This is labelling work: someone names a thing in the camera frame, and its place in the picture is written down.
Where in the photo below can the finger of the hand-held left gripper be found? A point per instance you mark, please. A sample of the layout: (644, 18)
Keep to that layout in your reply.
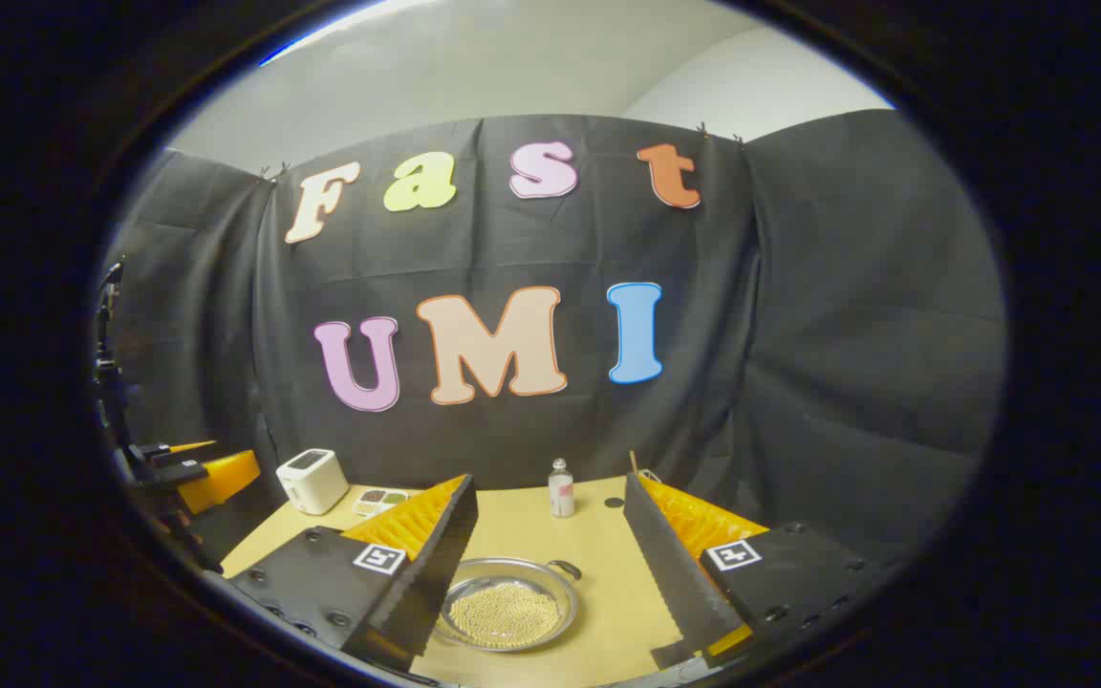
(216, 478)
(168, 449)

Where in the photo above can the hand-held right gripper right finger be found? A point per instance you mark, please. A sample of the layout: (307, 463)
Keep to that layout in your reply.
(670, 573)

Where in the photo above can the clear bottle with pink label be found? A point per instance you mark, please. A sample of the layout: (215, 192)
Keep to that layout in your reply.
(561, 492)

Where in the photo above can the small divided grain dish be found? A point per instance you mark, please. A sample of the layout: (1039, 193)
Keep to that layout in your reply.
(380, 501)

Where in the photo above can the pile of soybeans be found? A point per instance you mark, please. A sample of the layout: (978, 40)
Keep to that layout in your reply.
(505, 616)

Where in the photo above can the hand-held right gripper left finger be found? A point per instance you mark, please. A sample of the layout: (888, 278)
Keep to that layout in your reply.
(436, 554)

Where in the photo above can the white toaster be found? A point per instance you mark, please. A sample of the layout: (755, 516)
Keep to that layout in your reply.
(313, 483)

